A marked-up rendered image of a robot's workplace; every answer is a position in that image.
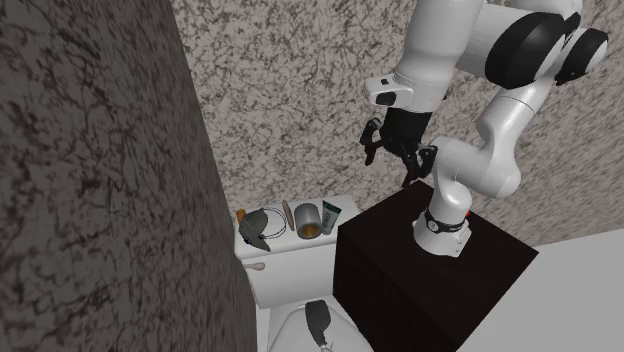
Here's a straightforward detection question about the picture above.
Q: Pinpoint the thin dark wire loop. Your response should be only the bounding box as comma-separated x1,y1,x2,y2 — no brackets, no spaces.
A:
259,206,289,241

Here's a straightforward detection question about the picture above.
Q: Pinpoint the white toilet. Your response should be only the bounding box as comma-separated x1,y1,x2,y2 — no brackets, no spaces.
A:
233,194,373,352

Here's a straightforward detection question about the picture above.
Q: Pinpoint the black brush with pale handle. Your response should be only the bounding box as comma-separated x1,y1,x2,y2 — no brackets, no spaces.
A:
304,299,334,351

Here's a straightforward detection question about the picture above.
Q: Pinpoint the green tube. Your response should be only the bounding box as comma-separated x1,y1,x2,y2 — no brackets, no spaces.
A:
320,200,343,236

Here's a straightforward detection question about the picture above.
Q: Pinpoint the grey baseball cap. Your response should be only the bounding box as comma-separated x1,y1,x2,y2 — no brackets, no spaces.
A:
238,208,273,253

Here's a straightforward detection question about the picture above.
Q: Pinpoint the tan wooden stick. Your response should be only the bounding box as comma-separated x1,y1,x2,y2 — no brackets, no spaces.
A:
281,199,296,232

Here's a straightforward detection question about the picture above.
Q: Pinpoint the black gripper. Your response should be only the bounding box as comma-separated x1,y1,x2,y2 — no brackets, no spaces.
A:
359,107,439,189

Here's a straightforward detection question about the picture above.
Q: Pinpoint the dark robot stand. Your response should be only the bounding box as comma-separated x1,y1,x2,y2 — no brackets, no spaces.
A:
332,180,540,352

